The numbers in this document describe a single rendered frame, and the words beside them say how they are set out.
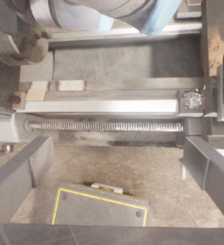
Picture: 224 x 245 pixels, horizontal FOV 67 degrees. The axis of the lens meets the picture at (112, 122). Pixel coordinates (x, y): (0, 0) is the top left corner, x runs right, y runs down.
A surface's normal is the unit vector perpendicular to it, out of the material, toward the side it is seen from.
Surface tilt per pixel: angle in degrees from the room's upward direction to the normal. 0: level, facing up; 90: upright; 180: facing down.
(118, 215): 0
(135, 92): 0
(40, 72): 0
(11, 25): 20
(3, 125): 32
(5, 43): 58
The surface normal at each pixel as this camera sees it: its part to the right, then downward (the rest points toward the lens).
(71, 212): -0.14, -0.12
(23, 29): 0.98, 0.14
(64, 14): -0.21, 0.81
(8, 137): -0.14, 0.43
